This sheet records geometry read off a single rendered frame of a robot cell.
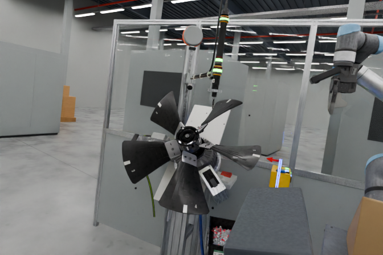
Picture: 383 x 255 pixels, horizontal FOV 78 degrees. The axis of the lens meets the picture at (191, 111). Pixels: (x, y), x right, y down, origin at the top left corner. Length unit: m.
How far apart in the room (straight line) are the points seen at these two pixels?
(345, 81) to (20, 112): 6.24
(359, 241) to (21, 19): 13.64
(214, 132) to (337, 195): 0.95
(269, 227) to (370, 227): 0.49
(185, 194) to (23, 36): 12.96
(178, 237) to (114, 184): 1.15
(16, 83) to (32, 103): 0.54
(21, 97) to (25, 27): 7.56
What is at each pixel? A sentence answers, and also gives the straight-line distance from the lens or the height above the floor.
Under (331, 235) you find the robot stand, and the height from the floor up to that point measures 1.00.
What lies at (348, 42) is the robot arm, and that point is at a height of 1.70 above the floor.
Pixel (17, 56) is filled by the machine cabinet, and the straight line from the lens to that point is 6.46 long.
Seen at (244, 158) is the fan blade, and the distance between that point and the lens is 1.11.
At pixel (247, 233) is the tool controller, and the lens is 0.39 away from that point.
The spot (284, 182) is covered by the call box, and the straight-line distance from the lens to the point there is 1.40.
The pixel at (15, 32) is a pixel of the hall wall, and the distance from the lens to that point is 13.58.
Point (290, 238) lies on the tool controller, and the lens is 0.38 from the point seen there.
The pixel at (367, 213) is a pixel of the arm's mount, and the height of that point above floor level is 1.17.
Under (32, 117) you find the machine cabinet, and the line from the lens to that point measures 6.67.
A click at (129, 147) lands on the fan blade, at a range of 1.28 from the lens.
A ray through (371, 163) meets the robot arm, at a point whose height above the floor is 1.27.
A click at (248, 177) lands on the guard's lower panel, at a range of 1.93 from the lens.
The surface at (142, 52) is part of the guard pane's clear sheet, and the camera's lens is 2.28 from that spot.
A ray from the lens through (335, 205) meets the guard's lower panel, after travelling 1.98.
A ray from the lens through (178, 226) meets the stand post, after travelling 1.50.
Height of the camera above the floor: 1.42
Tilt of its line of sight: 4 degrees down
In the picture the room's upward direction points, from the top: 7 degrees clockwise
